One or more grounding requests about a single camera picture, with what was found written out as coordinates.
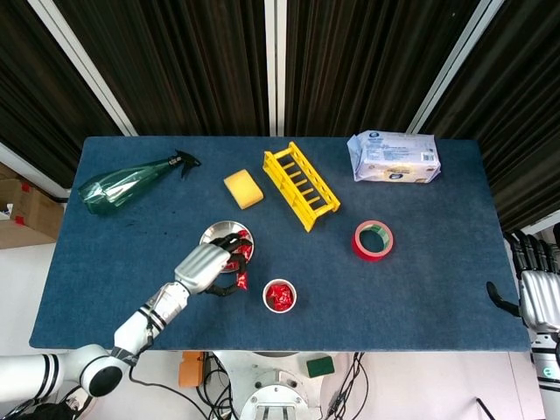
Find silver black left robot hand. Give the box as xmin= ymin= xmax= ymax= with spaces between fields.
xmin=173 ymin=231 xmax=256 ymax=299

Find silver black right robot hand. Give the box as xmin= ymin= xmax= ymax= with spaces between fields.
xmin=486 ymin=231 xmax=560 ymax=334

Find heap of red candies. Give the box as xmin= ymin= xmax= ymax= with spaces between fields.
xmin=225 ymin=228 xmax=255 ymax=273

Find white paper cup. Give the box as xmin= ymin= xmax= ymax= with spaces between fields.
xmin=262 ymin=278 xmax=298 ymax=314

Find round metal plate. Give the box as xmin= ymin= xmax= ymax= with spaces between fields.
xmin=199 ymin=220 xmax=256 ymax=275

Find yellow sponge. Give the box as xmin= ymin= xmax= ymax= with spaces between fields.
xmin=223 ymin=170 xmax=266 ymax=212

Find orange box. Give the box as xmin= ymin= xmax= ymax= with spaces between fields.
xmin=178 ymin=351 xmax=207 ymax=389

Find green plastic spray bottle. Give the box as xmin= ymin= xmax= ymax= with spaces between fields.
xmin=77 ymin=149 xmax=203 ymax=217

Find yellow test tube rack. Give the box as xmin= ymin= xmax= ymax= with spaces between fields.
xmin=262 ymin=141 xmax=342 ymax=234

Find black angled strut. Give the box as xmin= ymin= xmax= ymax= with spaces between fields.
xmin=475 ymin=395 xmax=498 ymax=420

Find white robot torso base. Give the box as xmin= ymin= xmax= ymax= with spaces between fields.
xmin=216 ymin=349 xmax=342 ymax=420

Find blue felt table cover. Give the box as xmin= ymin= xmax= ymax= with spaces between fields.
xmin=28 ymin=135 xmax=531 ymax=354

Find green block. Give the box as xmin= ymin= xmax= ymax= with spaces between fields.
xmin=305 ymin=356 xmax=336 ymax=380

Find red tape roll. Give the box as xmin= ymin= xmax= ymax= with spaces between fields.
xmin=351 ymin=220 xmax=395 ymax=263

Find cardboard box with red tape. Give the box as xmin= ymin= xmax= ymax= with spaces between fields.
xmin=9 ymin=178 xmax=66 ymax=241

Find plain cardboard box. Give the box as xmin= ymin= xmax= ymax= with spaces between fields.
xmin=0 ymin=217 xmax=56 ymax=250
xmin=0 ymin=162 xmax=21 ymax=215

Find black and white sneaker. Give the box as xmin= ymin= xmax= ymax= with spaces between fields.
xmin=65 ymin=391 xmax=94 ymax=415

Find black pleated curtain panel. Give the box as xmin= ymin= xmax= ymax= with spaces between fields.
xmin=284 ymin=0 xmax=482 ymax=137
xmin=417 ymin=0 xmax=560 ymax=233
xmin=54 ymin=0 xmax=269 ymax=137
xmin=0 ymin=0 xmax=123 ymax=189

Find white wet wipes pack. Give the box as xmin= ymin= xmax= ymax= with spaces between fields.
xmin=346 ymin=130 xmax=443 ymax=185

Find white low frame rail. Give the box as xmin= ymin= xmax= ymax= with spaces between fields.
xmin=509 ymin=216 xmax=560 ymax=240
xmin=0 ymin=142 xmax=71 ymax=202

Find black cable bundle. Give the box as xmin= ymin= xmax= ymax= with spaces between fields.
xmin=323 ymin=352 xmax=371 ymax=420
xmin=196 ymin=353 xmax=241 ymax=420

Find white frame post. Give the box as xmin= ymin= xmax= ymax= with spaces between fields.
xmin=406 ymin=0 xmax=508 ymax=135
xmin=263 ymin=0 xmax=288 ymax=137
xmin=26 ymin=0 xmax=140 ymax=137

